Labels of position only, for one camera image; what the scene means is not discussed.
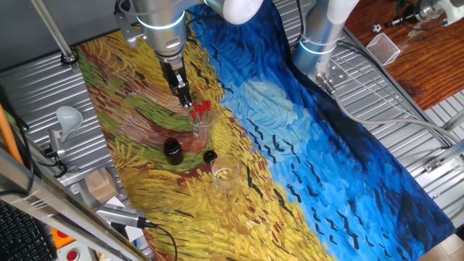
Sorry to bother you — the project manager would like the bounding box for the clear plastic box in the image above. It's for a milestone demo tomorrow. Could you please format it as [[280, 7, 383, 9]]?
[[365, 32, 402, 67]]

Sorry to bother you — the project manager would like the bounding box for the painted wheatfield print cloth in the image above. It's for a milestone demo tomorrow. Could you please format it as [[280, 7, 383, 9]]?
[[74, 0, 457, 261]]

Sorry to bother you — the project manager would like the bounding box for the orange box red button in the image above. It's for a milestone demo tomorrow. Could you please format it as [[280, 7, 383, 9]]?
[[49, 226, 76, 250]]

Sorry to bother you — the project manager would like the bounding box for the red bulb glass dropper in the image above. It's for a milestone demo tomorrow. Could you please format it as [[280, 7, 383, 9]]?
[[197, 104, 205, 136], [191, 110, 201, 137], [202, 99, 212, 135], [199, 100, 208, 135], [193, 101, 202, 136]]

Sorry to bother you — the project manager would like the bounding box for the clear dropper beaker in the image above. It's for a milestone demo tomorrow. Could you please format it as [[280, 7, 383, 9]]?
[[187, 105, 218, 143]]

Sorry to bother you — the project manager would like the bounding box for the silver bracket with black connector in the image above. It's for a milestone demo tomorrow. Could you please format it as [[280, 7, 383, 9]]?
[[114, 0, 148, 49]]

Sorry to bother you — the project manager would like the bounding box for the clear beaker with liquid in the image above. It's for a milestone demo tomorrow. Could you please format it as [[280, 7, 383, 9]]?
[[210, 154, 243, 194]]

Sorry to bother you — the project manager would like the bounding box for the aluminium profile bar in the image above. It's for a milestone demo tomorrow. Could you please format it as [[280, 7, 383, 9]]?
[[439, 107, 464, 132]]

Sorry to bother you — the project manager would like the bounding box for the small cardboard box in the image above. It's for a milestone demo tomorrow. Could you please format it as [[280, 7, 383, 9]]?
[[84, 167, 121, 204]]

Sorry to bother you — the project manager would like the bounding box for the grey box red button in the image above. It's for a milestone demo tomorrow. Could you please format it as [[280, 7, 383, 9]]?
[[56, 241, 94, 261]]

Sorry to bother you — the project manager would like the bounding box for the black base cable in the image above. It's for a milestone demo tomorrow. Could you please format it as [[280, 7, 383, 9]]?
[[335, 38, 454, 150]]

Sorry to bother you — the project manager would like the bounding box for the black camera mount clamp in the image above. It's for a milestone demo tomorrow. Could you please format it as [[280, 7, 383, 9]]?
[[42, 144, 70, 179]]

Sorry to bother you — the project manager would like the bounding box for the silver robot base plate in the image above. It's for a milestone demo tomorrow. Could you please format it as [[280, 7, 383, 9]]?
[[314, 57, 349, 90]]

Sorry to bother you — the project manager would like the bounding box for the black keyboard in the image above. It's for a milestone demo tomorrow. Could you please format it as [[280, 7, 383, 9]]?
[[0, 199, 59, 261]]

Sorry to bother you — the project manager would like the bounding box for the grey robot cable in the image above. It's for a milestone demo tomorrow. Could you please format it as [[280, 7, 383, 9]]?
[[315, 72, 464, 145]]

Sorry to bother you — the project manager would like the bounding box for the white plastic funnel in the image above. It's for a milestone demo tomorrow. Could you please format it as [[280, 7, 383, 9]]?
[[55, 105, 85, 143]]

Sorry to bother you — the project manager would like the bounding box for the thin white cable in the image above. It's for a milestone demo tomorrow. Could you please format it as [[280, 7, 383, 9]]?
[[330, 57, 450, 145]]

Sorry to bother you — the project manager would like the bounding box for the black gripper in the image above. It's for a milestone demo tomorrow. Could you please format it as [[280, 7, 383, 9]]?
[[159, 57, 194, 109]]

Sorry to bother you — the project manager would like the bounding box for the black bottle cap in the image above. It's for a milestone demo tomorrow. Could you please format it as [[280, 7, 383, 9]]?
[[202, 149, 219, 165]]

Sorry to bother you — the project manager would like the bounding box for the brown glass bottle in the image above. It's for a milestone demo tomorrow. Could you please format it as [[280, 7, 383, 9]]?
[[162, 137, 185, 167]]

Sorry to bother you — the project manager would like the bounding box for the orange pole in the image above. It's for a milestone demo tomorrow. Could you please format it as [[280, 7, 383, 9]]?
[[0, 102, 25, 167]]

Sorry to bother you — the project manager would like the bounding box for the silver depth camera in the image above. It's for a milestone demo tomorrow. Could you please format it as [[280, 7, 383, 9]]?
[[94, 203, 149, 231], [48, 128, 67, 152]]

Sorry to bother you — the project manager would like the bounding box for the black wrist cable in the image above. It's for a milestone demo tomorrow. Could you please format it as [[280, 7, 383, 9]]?
[[183, 9, 218, 44]]

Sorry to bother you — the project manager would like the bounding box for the black camera cable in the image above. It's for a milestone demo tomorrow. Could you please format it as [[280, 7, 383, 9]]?
[[144, 220, 179, 261]]

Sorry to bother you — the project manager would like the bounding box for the aluminium frame beam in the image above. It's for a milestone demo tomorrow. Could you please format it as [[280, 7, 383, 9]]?
[[0, 146, 153, 261]]

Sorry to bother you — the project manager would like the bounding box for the grey metal pole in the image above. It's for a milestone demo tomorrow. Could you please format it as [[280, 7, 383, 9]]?
[[30, 0, 80, 67]]

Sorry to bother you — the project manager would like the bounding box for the aluminium profile bracket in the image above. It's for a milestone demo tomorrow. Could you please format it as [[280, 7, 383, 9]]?
[[423, 138, 464, 174]]

